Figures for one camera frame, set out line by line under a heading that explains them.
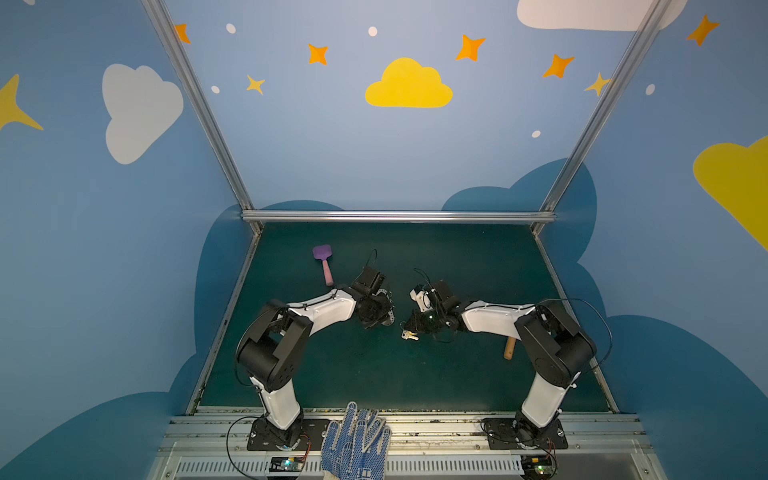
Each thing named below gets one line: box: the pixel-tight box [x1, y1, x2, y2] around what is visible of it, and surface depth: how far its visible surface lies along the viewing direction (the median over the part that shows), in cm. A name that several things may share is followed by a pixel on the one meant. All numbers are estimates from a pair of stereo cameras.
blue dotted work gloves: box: [321, 401, 392, 480], surface depth 73 cm
